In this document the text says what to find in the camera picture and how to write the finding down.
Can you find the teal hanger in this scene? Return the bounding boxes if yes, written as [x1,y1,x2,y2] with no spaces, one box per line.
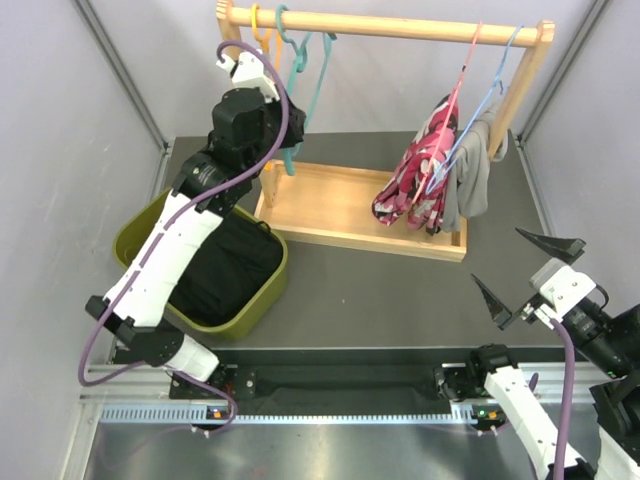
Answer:
[274,4,338,177]

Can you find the yellow orange hanger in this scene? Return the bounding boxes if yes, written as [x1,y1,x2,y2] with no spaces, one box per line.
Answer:
[251,3,284,72]

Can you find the pink camouflage trousers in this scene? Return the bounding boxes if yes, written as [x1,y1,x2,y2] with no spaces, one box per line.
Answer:
[371,95,458,235]

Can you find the black trousers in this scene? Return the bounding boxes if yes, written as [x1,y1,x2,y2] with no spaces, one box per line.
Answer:
[169,211,284,327]

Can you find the pink hanger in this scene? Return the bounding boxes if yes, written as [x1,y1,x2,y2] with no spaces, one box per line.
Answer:
[411,21,483,204]

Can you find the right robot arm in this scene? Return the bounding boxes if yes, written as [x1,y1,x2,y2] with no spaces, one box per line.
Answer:
[466,229,639,479]

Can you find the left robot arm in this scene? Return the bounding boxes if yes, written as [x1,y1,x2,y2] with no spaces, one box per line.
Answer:
[85,87,304,397]

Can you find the grey trousers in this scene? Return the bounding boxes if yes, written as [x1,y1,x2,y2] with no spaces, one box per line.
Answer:
[440,101,500,233]

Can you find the blue hanger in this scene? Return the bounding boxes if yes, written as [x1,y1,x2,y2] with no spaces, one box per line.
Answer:
[421,24,524,194]

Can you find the wooden clothes rack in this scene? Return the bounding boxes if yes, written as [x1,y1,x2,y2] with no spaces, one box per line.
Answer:
[216,1,556,262]

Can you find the olive green plastic basket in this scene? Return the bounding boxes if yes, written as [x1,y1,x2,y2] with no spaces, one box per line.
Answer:
[112,189,289,342]

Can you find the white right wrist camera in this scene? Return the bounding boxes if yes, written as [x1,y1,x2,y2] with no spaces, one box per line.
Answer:
[530,258,596,318]

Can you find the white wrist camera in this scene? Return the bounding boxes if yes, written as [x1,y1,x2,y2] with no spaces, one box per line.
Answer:
[216,51,280,103]
[530,258,596,318]

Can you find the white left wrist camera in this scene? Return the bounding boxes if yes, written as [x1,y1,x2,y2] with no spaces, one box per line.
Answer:
[216,51,280,103]

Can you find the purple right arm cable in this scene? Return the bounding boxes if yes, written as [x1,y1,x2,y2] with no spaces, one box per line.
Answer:
[547,319,576,480]

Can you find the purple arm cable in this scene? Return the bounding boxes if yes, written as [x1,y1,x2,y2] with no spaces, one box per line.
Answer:
[77,40,291,434]
[547,319,576,480]

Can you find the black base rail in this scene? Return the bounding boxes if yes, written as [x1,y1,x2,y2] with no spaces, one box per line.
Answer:
[169,362,501,416]

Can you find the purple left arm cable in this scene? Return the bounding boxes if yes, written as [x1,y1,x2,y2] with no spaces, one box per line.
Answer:
[77,40,291,434]

